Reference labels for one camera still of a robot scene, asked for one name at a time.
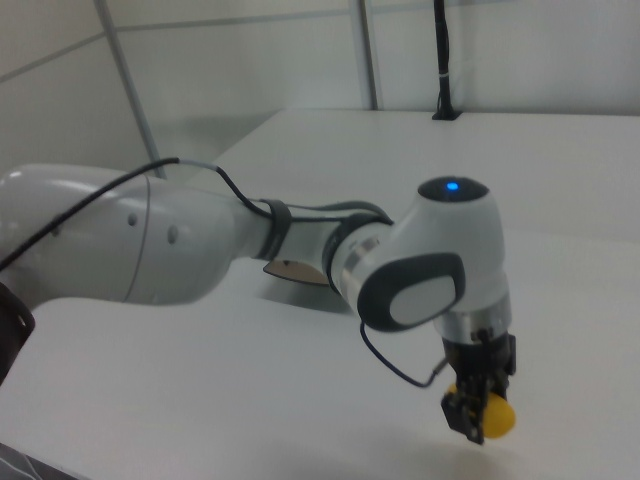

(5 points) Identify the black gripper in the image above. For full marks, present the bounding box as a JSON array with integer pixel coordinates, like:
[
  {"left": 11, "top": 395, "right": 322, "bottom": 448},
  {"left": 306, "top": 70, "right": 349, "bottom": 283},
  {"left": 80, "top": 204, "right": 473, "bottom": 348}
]
[{"left": 440, "top": 332, "right": 518, "bottom": 446}]

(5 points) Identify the yellow potato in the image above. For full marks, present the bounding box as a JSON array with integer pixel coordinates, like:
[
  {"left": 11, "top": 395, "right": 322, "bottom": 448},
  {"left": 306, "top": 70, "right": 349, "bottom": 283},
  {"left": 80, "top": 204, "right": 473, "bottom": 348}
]
[{"left": 447, "top": 383, "right": 517, "bottom": 440}]

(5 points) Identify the brown square ceramic plate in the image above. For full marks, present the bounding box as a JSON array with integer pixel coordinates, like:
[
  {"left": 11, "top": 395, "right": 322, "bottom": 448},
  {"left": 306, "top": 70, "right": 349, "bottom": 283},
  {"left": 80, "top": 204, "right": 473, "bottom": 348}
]
[{"left": 262, "top": 258, "right": 332, "bottom": 290}]

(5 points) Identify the black device housing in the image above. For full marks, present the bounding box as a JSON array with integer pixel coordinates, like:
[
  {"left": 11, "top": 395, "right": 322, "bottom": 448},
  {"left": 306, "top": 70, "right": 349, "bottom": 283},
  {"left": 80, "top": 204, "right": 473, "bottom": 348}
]
[{"left": 0, "top": 281, "right": 37, "bottom": 387}]

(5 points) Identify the black camera pole with base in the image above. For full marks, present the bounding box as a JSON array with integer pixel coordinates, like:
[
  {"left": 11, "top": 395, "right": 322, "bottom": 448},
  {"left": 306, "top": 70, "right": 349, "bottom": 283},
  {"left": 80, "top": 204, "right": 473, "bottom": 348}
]
[{"left": 431, "top": 0, "right": 464, "bottom": 123}]

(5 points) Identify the aluminium partition post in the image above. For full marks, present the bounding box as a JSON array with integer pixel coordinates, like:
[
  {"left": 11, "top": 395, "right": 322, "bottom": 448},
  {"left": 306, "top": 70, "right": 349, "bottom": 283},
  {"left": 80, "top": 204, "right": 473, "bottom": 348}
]
[
  {"left": 355, "top": 0, "right": 380, "bottom": 110},
  {"left": 91, "top": 0, "right": 168, "bottom": 180}
]

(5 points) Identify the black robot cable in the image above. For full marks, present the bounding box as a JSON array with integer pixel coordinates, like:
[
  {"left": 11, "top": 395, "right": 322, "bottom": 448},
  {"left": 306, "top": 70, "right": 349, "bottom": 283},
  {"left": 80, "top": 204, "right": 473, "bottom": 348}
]
[{"left": 0, "top": 156, "right": 449, "bottom": 389}]

